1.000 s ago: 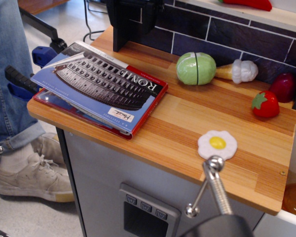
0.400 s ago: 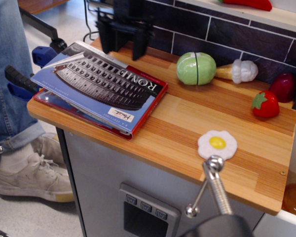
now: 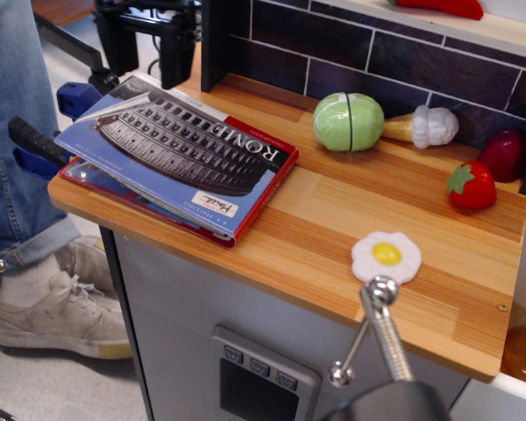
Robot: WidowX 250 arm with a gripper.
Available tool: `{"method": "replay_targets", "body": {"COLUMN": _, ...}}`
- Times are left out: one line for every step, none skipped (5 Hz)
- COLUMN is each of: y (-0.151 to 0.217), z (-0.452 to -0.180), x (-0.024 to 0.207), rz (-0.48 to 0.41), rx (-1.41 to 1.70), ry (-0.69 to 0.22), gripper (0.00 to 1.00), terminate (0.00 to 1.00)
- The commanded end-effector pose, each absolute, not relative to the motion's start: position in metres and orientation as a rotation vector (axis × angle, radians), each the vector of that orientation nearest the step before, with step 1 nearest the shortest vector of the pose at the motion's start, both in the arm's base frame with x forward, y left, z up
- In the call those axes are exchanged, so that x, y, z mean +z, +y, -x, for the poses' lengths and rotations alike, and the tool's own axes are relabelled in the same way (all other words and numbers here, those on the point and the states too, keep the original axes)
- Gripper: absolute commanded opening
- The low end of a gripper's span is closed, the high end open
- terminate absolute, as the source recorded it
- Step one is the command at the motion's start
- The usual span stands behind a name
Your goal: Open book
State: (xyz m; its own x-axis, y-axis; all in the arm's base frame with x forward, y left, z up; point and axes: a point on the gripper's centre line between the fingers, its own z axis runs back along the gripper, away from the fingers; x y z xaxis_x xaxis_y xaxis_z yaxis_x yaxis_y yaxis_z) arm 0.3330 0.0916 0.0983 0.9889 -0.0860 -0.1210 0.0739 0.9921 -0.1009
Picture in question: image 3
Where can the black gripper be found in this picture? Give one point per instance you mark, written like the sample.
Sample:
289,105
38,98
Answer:
176,20

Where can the Rome guide book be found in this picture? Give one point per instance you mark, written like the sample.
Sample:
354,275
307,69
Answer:
212,172

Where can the black chair base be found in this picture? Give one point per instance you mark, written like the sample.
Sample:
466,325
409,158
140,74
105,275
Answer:
102,78

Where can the blue black bar clamp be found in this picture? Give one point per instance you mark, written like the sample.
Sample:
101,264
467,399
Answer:
39,155

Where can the green toy cabbage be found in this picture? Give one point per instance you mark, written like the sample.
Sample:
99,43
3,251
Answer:
348,122

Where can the beige sneaker behind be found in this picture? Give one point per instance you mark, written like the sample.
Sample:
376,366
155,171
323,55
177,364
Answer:
86,258

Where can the beige sneaker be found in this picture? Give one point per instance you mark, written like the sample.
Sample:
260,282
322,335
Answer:
44,307
86,258

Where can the beige sneaker front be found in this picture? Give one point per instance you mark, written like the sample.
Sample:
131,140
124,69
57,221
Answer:
44,307

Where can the toy ice cream cone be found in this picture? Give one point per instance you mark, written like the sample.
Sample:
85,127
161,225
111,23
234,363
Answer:
424,127

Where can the grey toy kitchen cabinet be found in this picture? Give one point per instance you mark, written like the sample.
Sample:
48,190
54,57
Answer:
171,307

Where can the red toy chili pepper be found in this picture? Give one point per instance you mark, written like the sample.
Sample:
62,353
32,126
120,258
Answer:
462,8

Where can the toy fried egg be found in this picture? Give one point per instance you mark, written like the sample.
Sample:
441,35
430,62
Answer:
392,255

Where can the grey oven control panel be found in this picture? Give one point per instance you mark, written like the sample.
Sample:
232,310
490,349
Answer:
253,382

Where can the red toy strawberry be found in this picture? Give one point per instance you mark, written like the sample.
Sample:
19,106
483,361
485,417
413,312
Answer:
472,186

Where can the dark red toy fruit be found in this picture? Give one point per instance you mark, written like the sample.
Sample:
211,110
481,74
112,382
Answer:
504,154

